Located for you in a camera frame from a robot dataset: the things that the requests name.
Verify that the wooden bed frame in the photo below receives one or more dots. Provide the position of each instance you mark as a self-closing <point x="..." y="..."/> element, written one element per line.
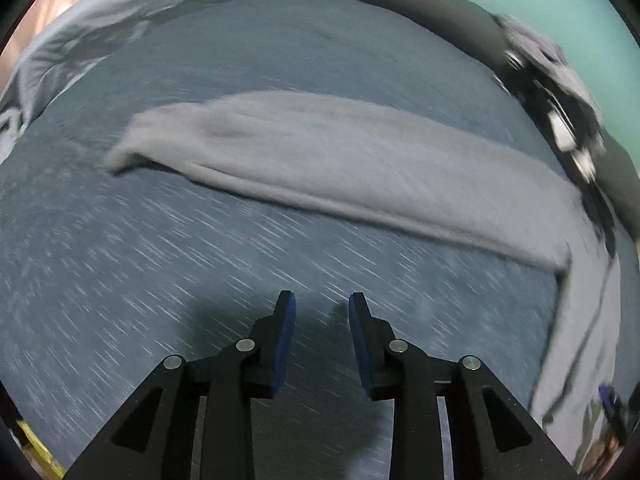
<point x="37" y="447"/>

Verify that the grey knit sweater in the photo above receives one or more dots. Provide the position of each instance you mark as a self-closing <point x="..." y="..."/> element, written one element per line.
<point x="350" y="160"/>

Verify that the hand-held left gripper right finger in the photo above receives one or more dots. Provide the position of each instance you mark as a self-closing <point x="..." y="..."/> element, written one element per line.
<point x="359" y="345"/>

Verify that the black garment with white trim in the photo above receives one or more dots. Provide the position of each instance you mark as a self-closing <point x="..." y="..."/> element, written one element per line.
<point x="540" y="95"/>

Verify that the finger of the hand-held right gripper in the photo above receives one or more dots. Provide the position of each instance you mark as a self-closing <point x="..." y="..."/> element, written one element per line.
<point x="607" y="395"/>

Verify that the pink curtain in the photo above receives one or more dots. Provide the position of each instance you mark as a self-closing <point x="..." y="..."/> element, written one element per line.
<point x="60" y="0"/>

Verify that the dark grey bolster pillow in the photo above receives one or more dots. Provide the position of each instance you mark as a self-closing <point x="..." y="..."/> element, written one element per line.
<point x="425" y="5"/>

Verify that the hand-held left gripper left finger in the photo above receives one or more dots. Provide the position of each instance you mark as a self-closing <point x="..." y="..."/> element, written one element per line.
<point x="285" y="345"/>

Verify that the blue mottled bed sheet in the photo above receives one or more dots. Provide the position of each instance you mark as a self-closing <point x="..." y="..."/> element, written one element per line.
<point x="200" y="260"/>

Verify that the light blue-grey blanket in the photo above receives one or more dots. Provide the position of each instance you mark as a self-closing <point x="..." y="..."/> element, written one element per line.
<point x="100" y="35"/>

